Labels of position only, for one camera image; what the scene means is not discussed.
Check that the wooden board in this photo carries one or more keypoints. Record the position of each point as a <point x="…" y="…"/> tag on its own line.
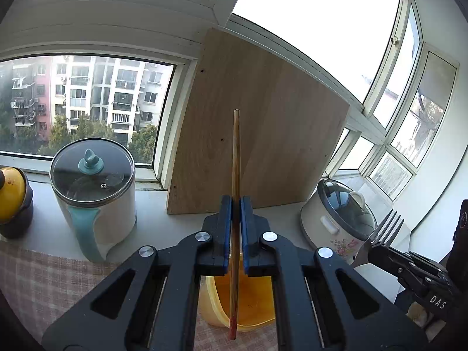
<point x="274" y="117"/>

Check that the apartment building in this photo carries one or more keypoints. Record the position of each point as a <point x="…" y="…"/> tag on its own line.
<point x="120" y="87"/>

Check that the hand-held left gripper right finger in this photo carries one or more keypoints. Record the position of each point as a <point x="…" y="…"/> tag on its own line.
<point x="245" y="226"/>

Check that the steel fork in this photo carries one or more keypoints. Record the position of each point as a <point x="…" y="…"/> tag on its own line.
<point x="384" y="230"/>

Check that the dark pot with yellow lid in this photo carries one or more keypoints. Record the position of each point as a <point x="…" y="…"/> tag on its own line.
<point x="12" y="204"/>

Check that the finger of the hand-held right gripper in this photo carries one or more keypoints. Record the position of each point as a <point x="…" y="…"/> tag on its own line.
<point x="413" y="270"/>

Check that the pink plaid tablecloth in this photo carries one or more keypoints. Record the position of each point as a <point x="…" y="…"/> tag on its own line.
<point x="36" y="281"/>

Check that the wooden chopstick with red end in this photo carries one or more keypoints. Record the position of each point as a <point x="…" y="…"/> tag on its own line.
<point x="236" y="153"/>

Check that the yellow plastic utensil container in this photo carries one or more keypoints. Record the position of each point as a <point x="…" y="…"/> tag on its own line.
<point x="252" y="299"/>

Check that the floral white rice cooker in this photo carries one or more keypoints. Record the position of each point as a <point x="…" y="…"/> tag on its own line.
<point x="329" y="226"/>

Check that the white and teal pot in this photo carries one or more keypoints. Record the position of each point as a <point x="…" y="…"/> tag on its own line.
<point x="109" y="223"/>

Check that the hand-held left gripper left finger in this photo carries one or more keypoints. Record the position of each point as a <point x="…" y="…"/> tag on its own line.
<point x="228" y="226"/>

